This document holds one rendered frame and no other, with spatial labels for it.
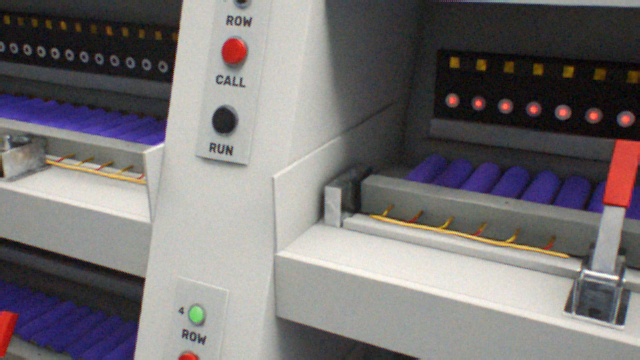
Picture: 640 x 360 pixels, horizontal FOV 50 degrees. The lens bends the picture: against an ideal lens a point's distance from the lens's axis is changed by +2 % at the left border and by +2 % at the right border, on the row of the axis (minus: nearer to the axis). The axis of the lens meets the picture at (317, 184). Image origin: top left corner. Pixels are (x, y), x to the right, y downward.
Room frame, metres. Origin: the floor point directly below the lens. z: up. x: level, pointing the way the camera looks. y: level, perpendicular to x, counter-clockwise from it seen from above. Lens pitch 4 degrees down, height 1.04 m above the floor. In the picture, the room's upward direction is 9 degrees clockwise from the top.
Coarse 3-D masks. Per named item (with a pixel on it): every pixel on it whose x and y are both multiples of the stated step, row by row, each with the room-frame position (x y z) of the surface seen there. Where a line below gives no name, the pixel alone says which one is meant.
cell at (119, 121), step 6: (132, 114) 0.63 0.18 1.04; (114, 120) 0.61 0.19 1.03; (120, 120) 0.61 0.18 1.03; (126, 120) 0.62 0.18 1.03; (132, 120) 0.62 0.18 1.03; (96, 126) 0.59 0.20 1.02; (102, 126) 0.60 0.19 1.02; (108, 126) 0.60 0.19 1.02; (114, 126) 0.60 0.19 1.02; (84, 132) 0.58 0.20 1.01; (90, 132) 0.58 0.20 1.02; (96, 132) 0.59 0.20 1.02
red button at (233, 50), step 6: (228, 42) 0.42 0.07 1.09; (234, 42) 0.42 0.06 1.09; (240, 42) 0.42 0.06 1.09; (222, 48) 0.42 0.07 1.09; (228, 48) 0.42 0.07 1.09; (234, 48) 0.42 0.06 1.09; (240, 48) 0.42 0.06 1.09; (222, 54) 0.42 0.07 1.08; (228, 54) 0.42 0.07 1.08; (234, 54) 0.42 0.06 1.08; (240, 54) 0.42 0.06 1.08; (228, 60) 0.42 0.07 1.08; (234, 60) 0.42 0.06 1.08; (240, 60) 0.42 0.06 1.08
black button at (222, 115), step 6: (222, 108) 0.42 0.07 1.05; (228, 108) 0.42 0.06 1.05; (216, 114) 0.42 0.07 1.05; (222, 114) 0.42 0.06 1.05; (228, 114) 0.42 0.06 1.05; (216, 120) 0.42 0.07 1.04; (222, 120) 0.42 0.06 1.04; (228, 120) 0.42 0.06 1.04; (234, 120) 0.42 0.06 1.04; (216, 126) 0.42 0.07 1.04; (222, 126) 0.42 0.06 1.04; (228, 126) 0.42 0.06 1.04; (222, 132) 0.42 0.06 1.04
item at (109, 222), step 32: (0, 64) 0.76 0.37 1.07; (32, 64) 0.75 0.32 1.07; (160, 96) 0.67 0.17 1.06; (160, 160) 0.45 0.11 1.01; (0, 192) 0.51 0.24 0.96; (32, 192) 0.50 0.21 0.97; (64, 192) 0.50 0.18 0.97; (96, 192) 0.50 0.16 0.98; (128, 192) 0.50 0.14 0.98; (0, 224) 0.53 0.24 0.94; (32, 224) 0.51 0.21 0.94; (64, 224) 0.49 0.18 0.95; (96, 224) 0.47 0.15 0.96; (128, 224) 0.46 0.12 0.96; (96, 256) 0.48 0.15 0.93; (128, 256) 0.47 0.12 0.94
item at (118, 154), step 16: (0, 128) 0.58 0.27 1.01; (16, 128) 0.57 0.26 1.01; (32, 128) 0.57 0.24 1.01; (48, 128) 0.57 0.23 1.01; (0, 144) 0.59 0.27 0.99; (48, 144) 0.56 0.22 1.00; (64, 144) 0.55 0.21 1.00; (80, 144) 0.54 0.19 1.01; (96, 144) 0.53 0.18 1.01; (112, 144) 0.53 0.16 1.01; (128, 144) 0.53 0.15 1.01; (48, 160) 0.54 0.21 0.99; (80, 160) 0.55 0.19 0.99; (96, 160) 0.54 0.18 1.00; (112, 160) 0.53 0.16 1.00; (128, 160) 0.52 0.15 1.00; (112, 176) 0.51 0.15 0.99; (144, 176) 0.50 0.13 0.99
